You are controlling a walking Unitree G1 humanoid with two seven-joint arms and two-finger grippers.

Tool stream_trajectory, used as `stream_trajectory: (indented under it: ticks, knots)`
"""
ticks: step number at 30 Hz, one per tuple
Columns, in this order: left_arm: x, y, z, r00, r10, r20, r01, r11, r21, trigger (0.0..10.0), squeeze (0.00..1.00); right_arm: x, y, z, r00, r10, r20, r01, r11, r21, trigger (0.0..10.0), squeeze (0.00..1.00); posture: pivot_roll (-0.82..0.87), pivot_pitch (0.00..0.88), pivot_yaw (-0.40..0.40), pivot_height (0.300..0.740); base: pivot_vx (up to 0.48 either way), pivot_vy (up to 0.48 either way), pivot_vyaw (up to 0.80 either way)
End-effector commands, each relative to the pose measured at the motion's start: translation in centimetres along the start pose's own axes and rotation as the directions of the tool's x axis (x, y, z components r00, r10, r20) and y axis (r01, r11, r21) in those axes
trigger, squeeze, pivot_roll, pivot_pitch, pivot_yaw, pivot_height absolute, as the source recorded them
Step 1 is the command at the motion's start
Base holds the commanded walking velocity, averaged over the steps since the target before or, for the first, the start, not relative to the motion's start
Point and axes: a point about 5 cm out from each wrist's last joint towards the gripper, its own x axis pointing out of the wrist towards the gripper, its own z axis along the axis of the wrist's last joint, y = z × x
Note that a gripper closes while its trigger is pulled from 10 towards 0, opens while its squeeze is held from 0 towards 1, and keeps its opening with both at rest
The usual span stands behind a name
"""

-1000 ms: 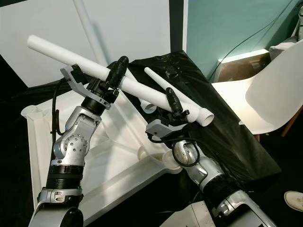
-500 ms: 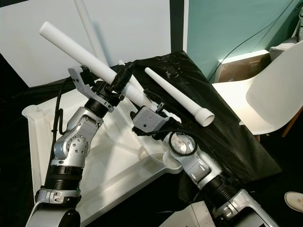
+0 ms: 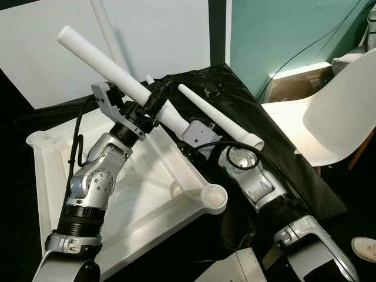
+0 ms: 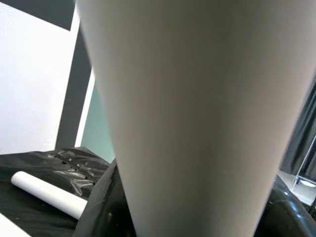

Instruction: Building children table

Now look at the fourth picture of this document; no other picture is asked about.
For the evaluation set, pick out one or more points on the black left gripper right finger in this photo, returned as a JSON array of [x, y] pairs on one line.
[[288, 217]]

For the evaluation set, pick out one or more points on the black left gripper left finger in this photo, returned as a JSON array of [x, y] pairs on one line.
[[113, 219]]

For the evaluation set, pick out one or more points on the black plastic cover sheet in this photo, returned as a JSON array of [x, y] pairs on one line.
[[49, 219]]

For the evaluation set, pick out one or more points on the white plastic table leg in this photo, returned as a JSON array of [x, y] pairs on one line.
[[197, 111], [47, 191]]

